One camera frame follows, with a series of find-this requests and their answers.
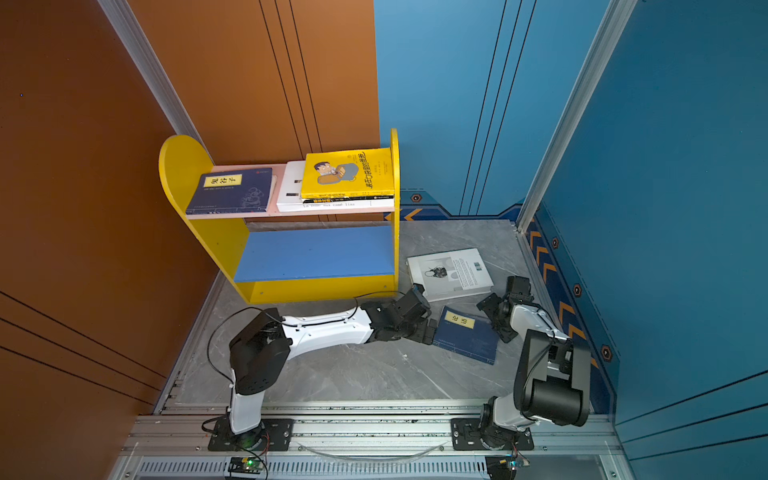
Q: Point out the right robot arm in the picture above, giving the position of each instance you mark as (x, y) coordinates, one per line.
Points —
(553, 378)

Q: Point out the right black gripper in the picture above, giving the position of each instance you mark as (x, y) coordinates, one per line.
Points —
(489, 304)

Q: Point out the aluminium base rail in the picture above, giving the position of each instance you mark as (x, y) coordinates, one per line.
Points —
(418, 439)

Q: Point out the white book with brown bars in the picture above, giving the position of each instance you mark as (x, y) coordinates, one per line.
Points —
(289, 197)

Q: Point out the dark blue book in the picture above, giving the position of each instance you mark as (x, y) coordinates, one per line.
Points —
(238, 191)
(467, 335)

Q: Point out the yellow cartoon cover book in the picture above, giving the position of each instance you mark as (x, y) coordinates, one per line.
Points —
(350, 174)

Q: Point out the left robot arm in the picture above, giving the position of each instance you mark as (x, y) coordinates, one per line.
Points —
(261, 350)

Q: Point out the black book with orange title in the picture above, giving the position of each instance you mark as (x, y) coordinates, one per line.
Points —
(348, 200)

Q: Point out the yellow pink blue bookshelf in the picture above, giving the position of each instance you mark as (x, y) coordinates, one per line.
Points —
(276, 257)

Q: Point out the left green circuit board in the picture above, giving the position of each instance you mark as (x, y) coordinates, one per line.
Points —
(249, 467)

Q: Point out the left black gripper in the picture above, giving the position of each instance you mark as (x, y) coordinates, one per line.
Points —
(421, 333)

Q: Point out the grey white photo book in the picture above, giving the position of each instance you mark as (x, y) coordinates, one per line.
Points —
(449, 275)

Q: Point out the right circuit board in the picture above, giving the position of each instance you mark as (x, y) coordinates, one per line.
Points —
(504, 467)

